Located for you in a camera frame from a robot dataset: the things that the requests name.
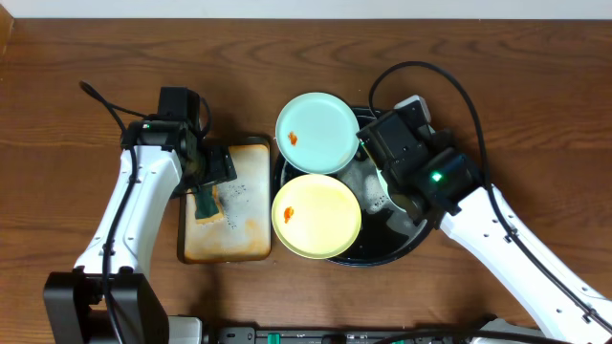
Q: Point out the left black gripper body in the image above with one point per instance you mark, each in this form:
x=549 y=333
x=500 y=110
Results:
x=218 y=167

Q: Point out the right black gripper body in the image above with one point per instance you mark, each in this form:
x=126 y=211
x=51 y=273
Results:
x=371 y=149

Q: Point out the green yellow sponge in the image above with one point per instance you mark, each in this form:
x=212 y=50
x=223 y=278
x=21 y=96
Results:
x=208 y=206

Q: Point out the black rectangular soapy tray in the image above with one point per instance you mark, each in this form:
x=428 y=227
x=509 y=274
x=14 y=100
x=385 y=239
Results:
x=241 y=229

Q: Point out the yellow plate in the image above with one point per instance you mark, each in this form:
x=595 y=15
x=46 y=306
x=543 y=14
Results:
x=316 y=216

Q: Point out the mint plate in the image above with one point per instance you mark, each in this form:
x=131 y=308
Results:
x=406 y=194
x=317 y=133

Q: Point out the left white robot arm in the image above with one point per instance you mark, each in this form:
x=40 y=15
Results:
x=106 y=297

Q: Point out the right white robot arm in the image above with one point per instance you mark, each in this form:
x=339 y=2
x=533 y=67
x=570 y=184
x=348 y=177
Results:
x=477 y=217

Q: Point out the black round tray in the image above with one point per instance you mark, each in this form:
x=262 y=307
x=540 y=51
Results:
x=387 y=233

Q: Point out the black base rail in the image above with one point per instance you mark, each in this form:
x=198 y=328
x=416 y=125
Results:
x=250 y=335

